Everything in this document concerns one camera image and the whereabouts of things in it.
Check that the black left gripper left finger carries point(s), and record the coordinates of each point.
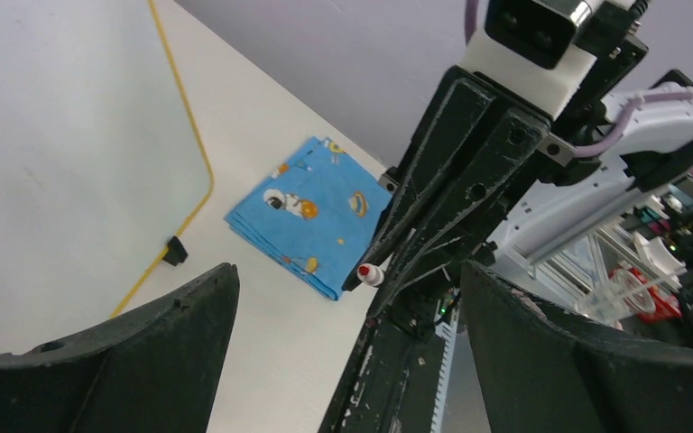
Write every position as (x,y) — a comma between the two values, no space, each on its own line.
(155,368)

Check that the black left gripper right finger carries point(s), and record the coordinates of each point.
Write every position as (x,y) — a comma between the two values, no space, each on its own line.
(544,368)

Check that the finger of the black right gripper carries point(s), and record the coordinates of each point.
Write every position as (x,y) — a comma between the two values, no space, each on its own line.
(458,92)
(464,164)

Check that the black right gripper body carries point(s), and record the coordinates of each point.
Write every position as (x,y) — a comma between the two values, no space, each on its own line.
(575,127)

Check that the red whiteboard marker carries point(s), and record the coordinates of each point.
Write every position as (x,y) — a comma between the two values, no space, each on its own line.
(370,274)

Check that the yellow-framed whiteboard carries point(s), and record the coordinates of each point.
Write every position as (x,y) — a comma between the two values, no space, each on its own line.
(100,162)

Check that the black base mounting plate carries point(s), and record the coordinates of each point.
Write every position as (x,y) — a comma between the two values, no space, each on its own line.
(391,377)

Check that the blue patterned cloth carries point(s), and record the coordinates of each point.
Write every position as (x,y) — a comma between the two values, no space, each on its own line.
(315,214)

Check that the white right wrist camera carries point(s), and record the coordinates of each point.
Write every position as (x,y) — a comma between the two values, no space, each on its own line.
(530,48)

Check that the white cable duct rail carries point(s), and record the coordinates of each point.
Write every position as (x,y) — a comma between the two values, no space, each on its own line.
(447,331)

